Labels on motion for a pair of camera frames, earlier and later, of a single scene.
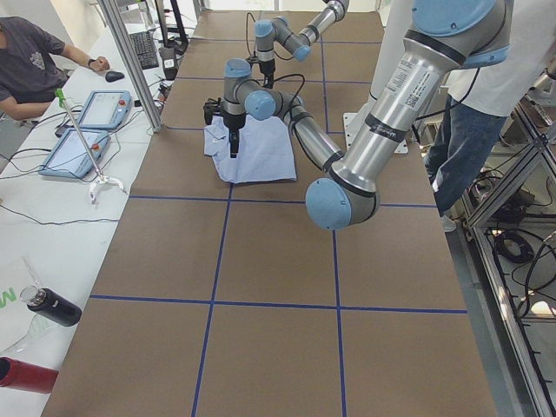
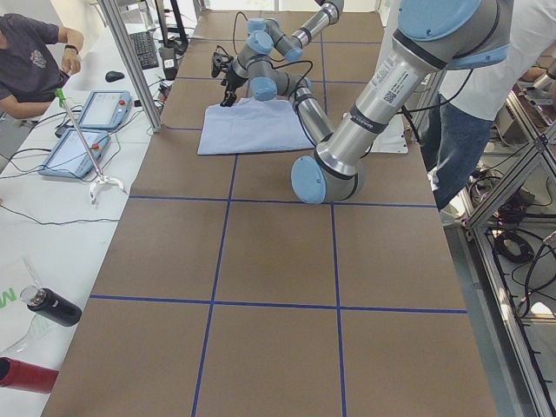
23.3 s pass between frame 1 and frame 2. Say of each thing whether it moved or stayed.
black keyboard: stayed
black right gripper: moved
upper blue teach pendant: stayed
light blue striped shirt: moved
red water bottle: stayed
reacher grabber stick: stayed
